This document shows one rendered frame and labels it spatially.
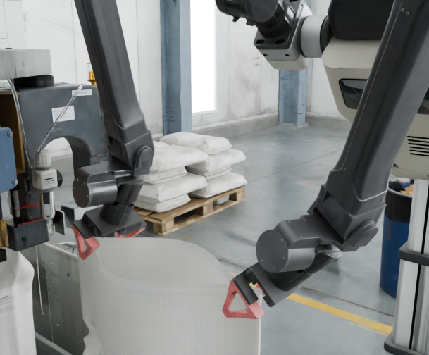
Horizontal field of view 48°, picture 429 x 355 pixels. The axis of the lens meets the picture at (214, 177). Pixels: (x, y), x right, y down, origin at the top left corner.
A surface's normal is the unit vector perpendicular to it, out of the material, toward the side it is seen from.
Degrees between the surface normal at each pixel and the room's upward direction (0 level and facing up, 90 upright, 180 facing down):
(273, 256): 77
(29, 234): 90
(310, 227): 31
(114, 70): 102
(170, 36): 90
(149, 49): 90
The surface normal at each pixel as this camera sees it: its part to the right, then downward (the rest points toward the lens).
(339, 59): -0.40, -0.62
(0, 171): 0.97, 0.06
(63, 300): -0.62, 0.20
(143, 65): 0.78, 0.16
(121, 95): 0.66, 0.39
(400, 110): 0.43, 0.67
